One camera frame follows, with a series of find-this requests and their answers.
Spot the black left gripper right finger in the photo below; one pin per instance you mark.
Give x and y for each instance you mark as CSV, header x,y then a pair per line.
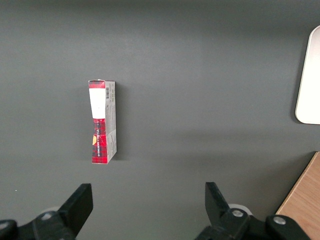
x,y
225,222

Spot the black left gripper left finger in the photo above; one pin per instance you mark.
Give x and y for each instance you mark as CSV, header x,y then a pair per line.
x,y
70,212

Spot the beige plastic tray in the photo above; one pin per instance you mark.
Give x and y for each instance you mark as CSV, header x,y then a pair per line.
x,y
311,87

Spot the wooden drawer cabinet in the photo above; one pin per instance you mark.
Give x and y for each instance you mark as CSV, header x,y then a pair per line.
x,y
305,200

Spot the red and grey carton box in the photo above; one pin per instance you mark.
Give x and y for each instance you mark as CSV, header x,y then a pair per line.
x,y
98,140

